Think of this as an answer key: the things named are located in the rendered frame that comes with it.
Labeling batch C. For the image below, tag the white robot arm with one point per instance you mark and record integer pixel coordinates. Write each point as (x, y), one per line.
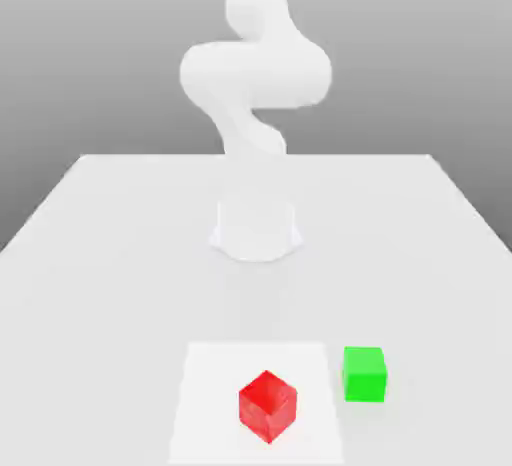
(256, 74)

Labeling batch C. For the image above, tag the small green cube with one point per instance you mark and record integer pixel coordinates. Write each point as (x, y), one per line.
(364, 374)

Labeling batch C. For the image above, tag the small red cube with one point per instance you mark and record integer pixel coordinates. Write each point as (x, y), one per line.
(267, 406)

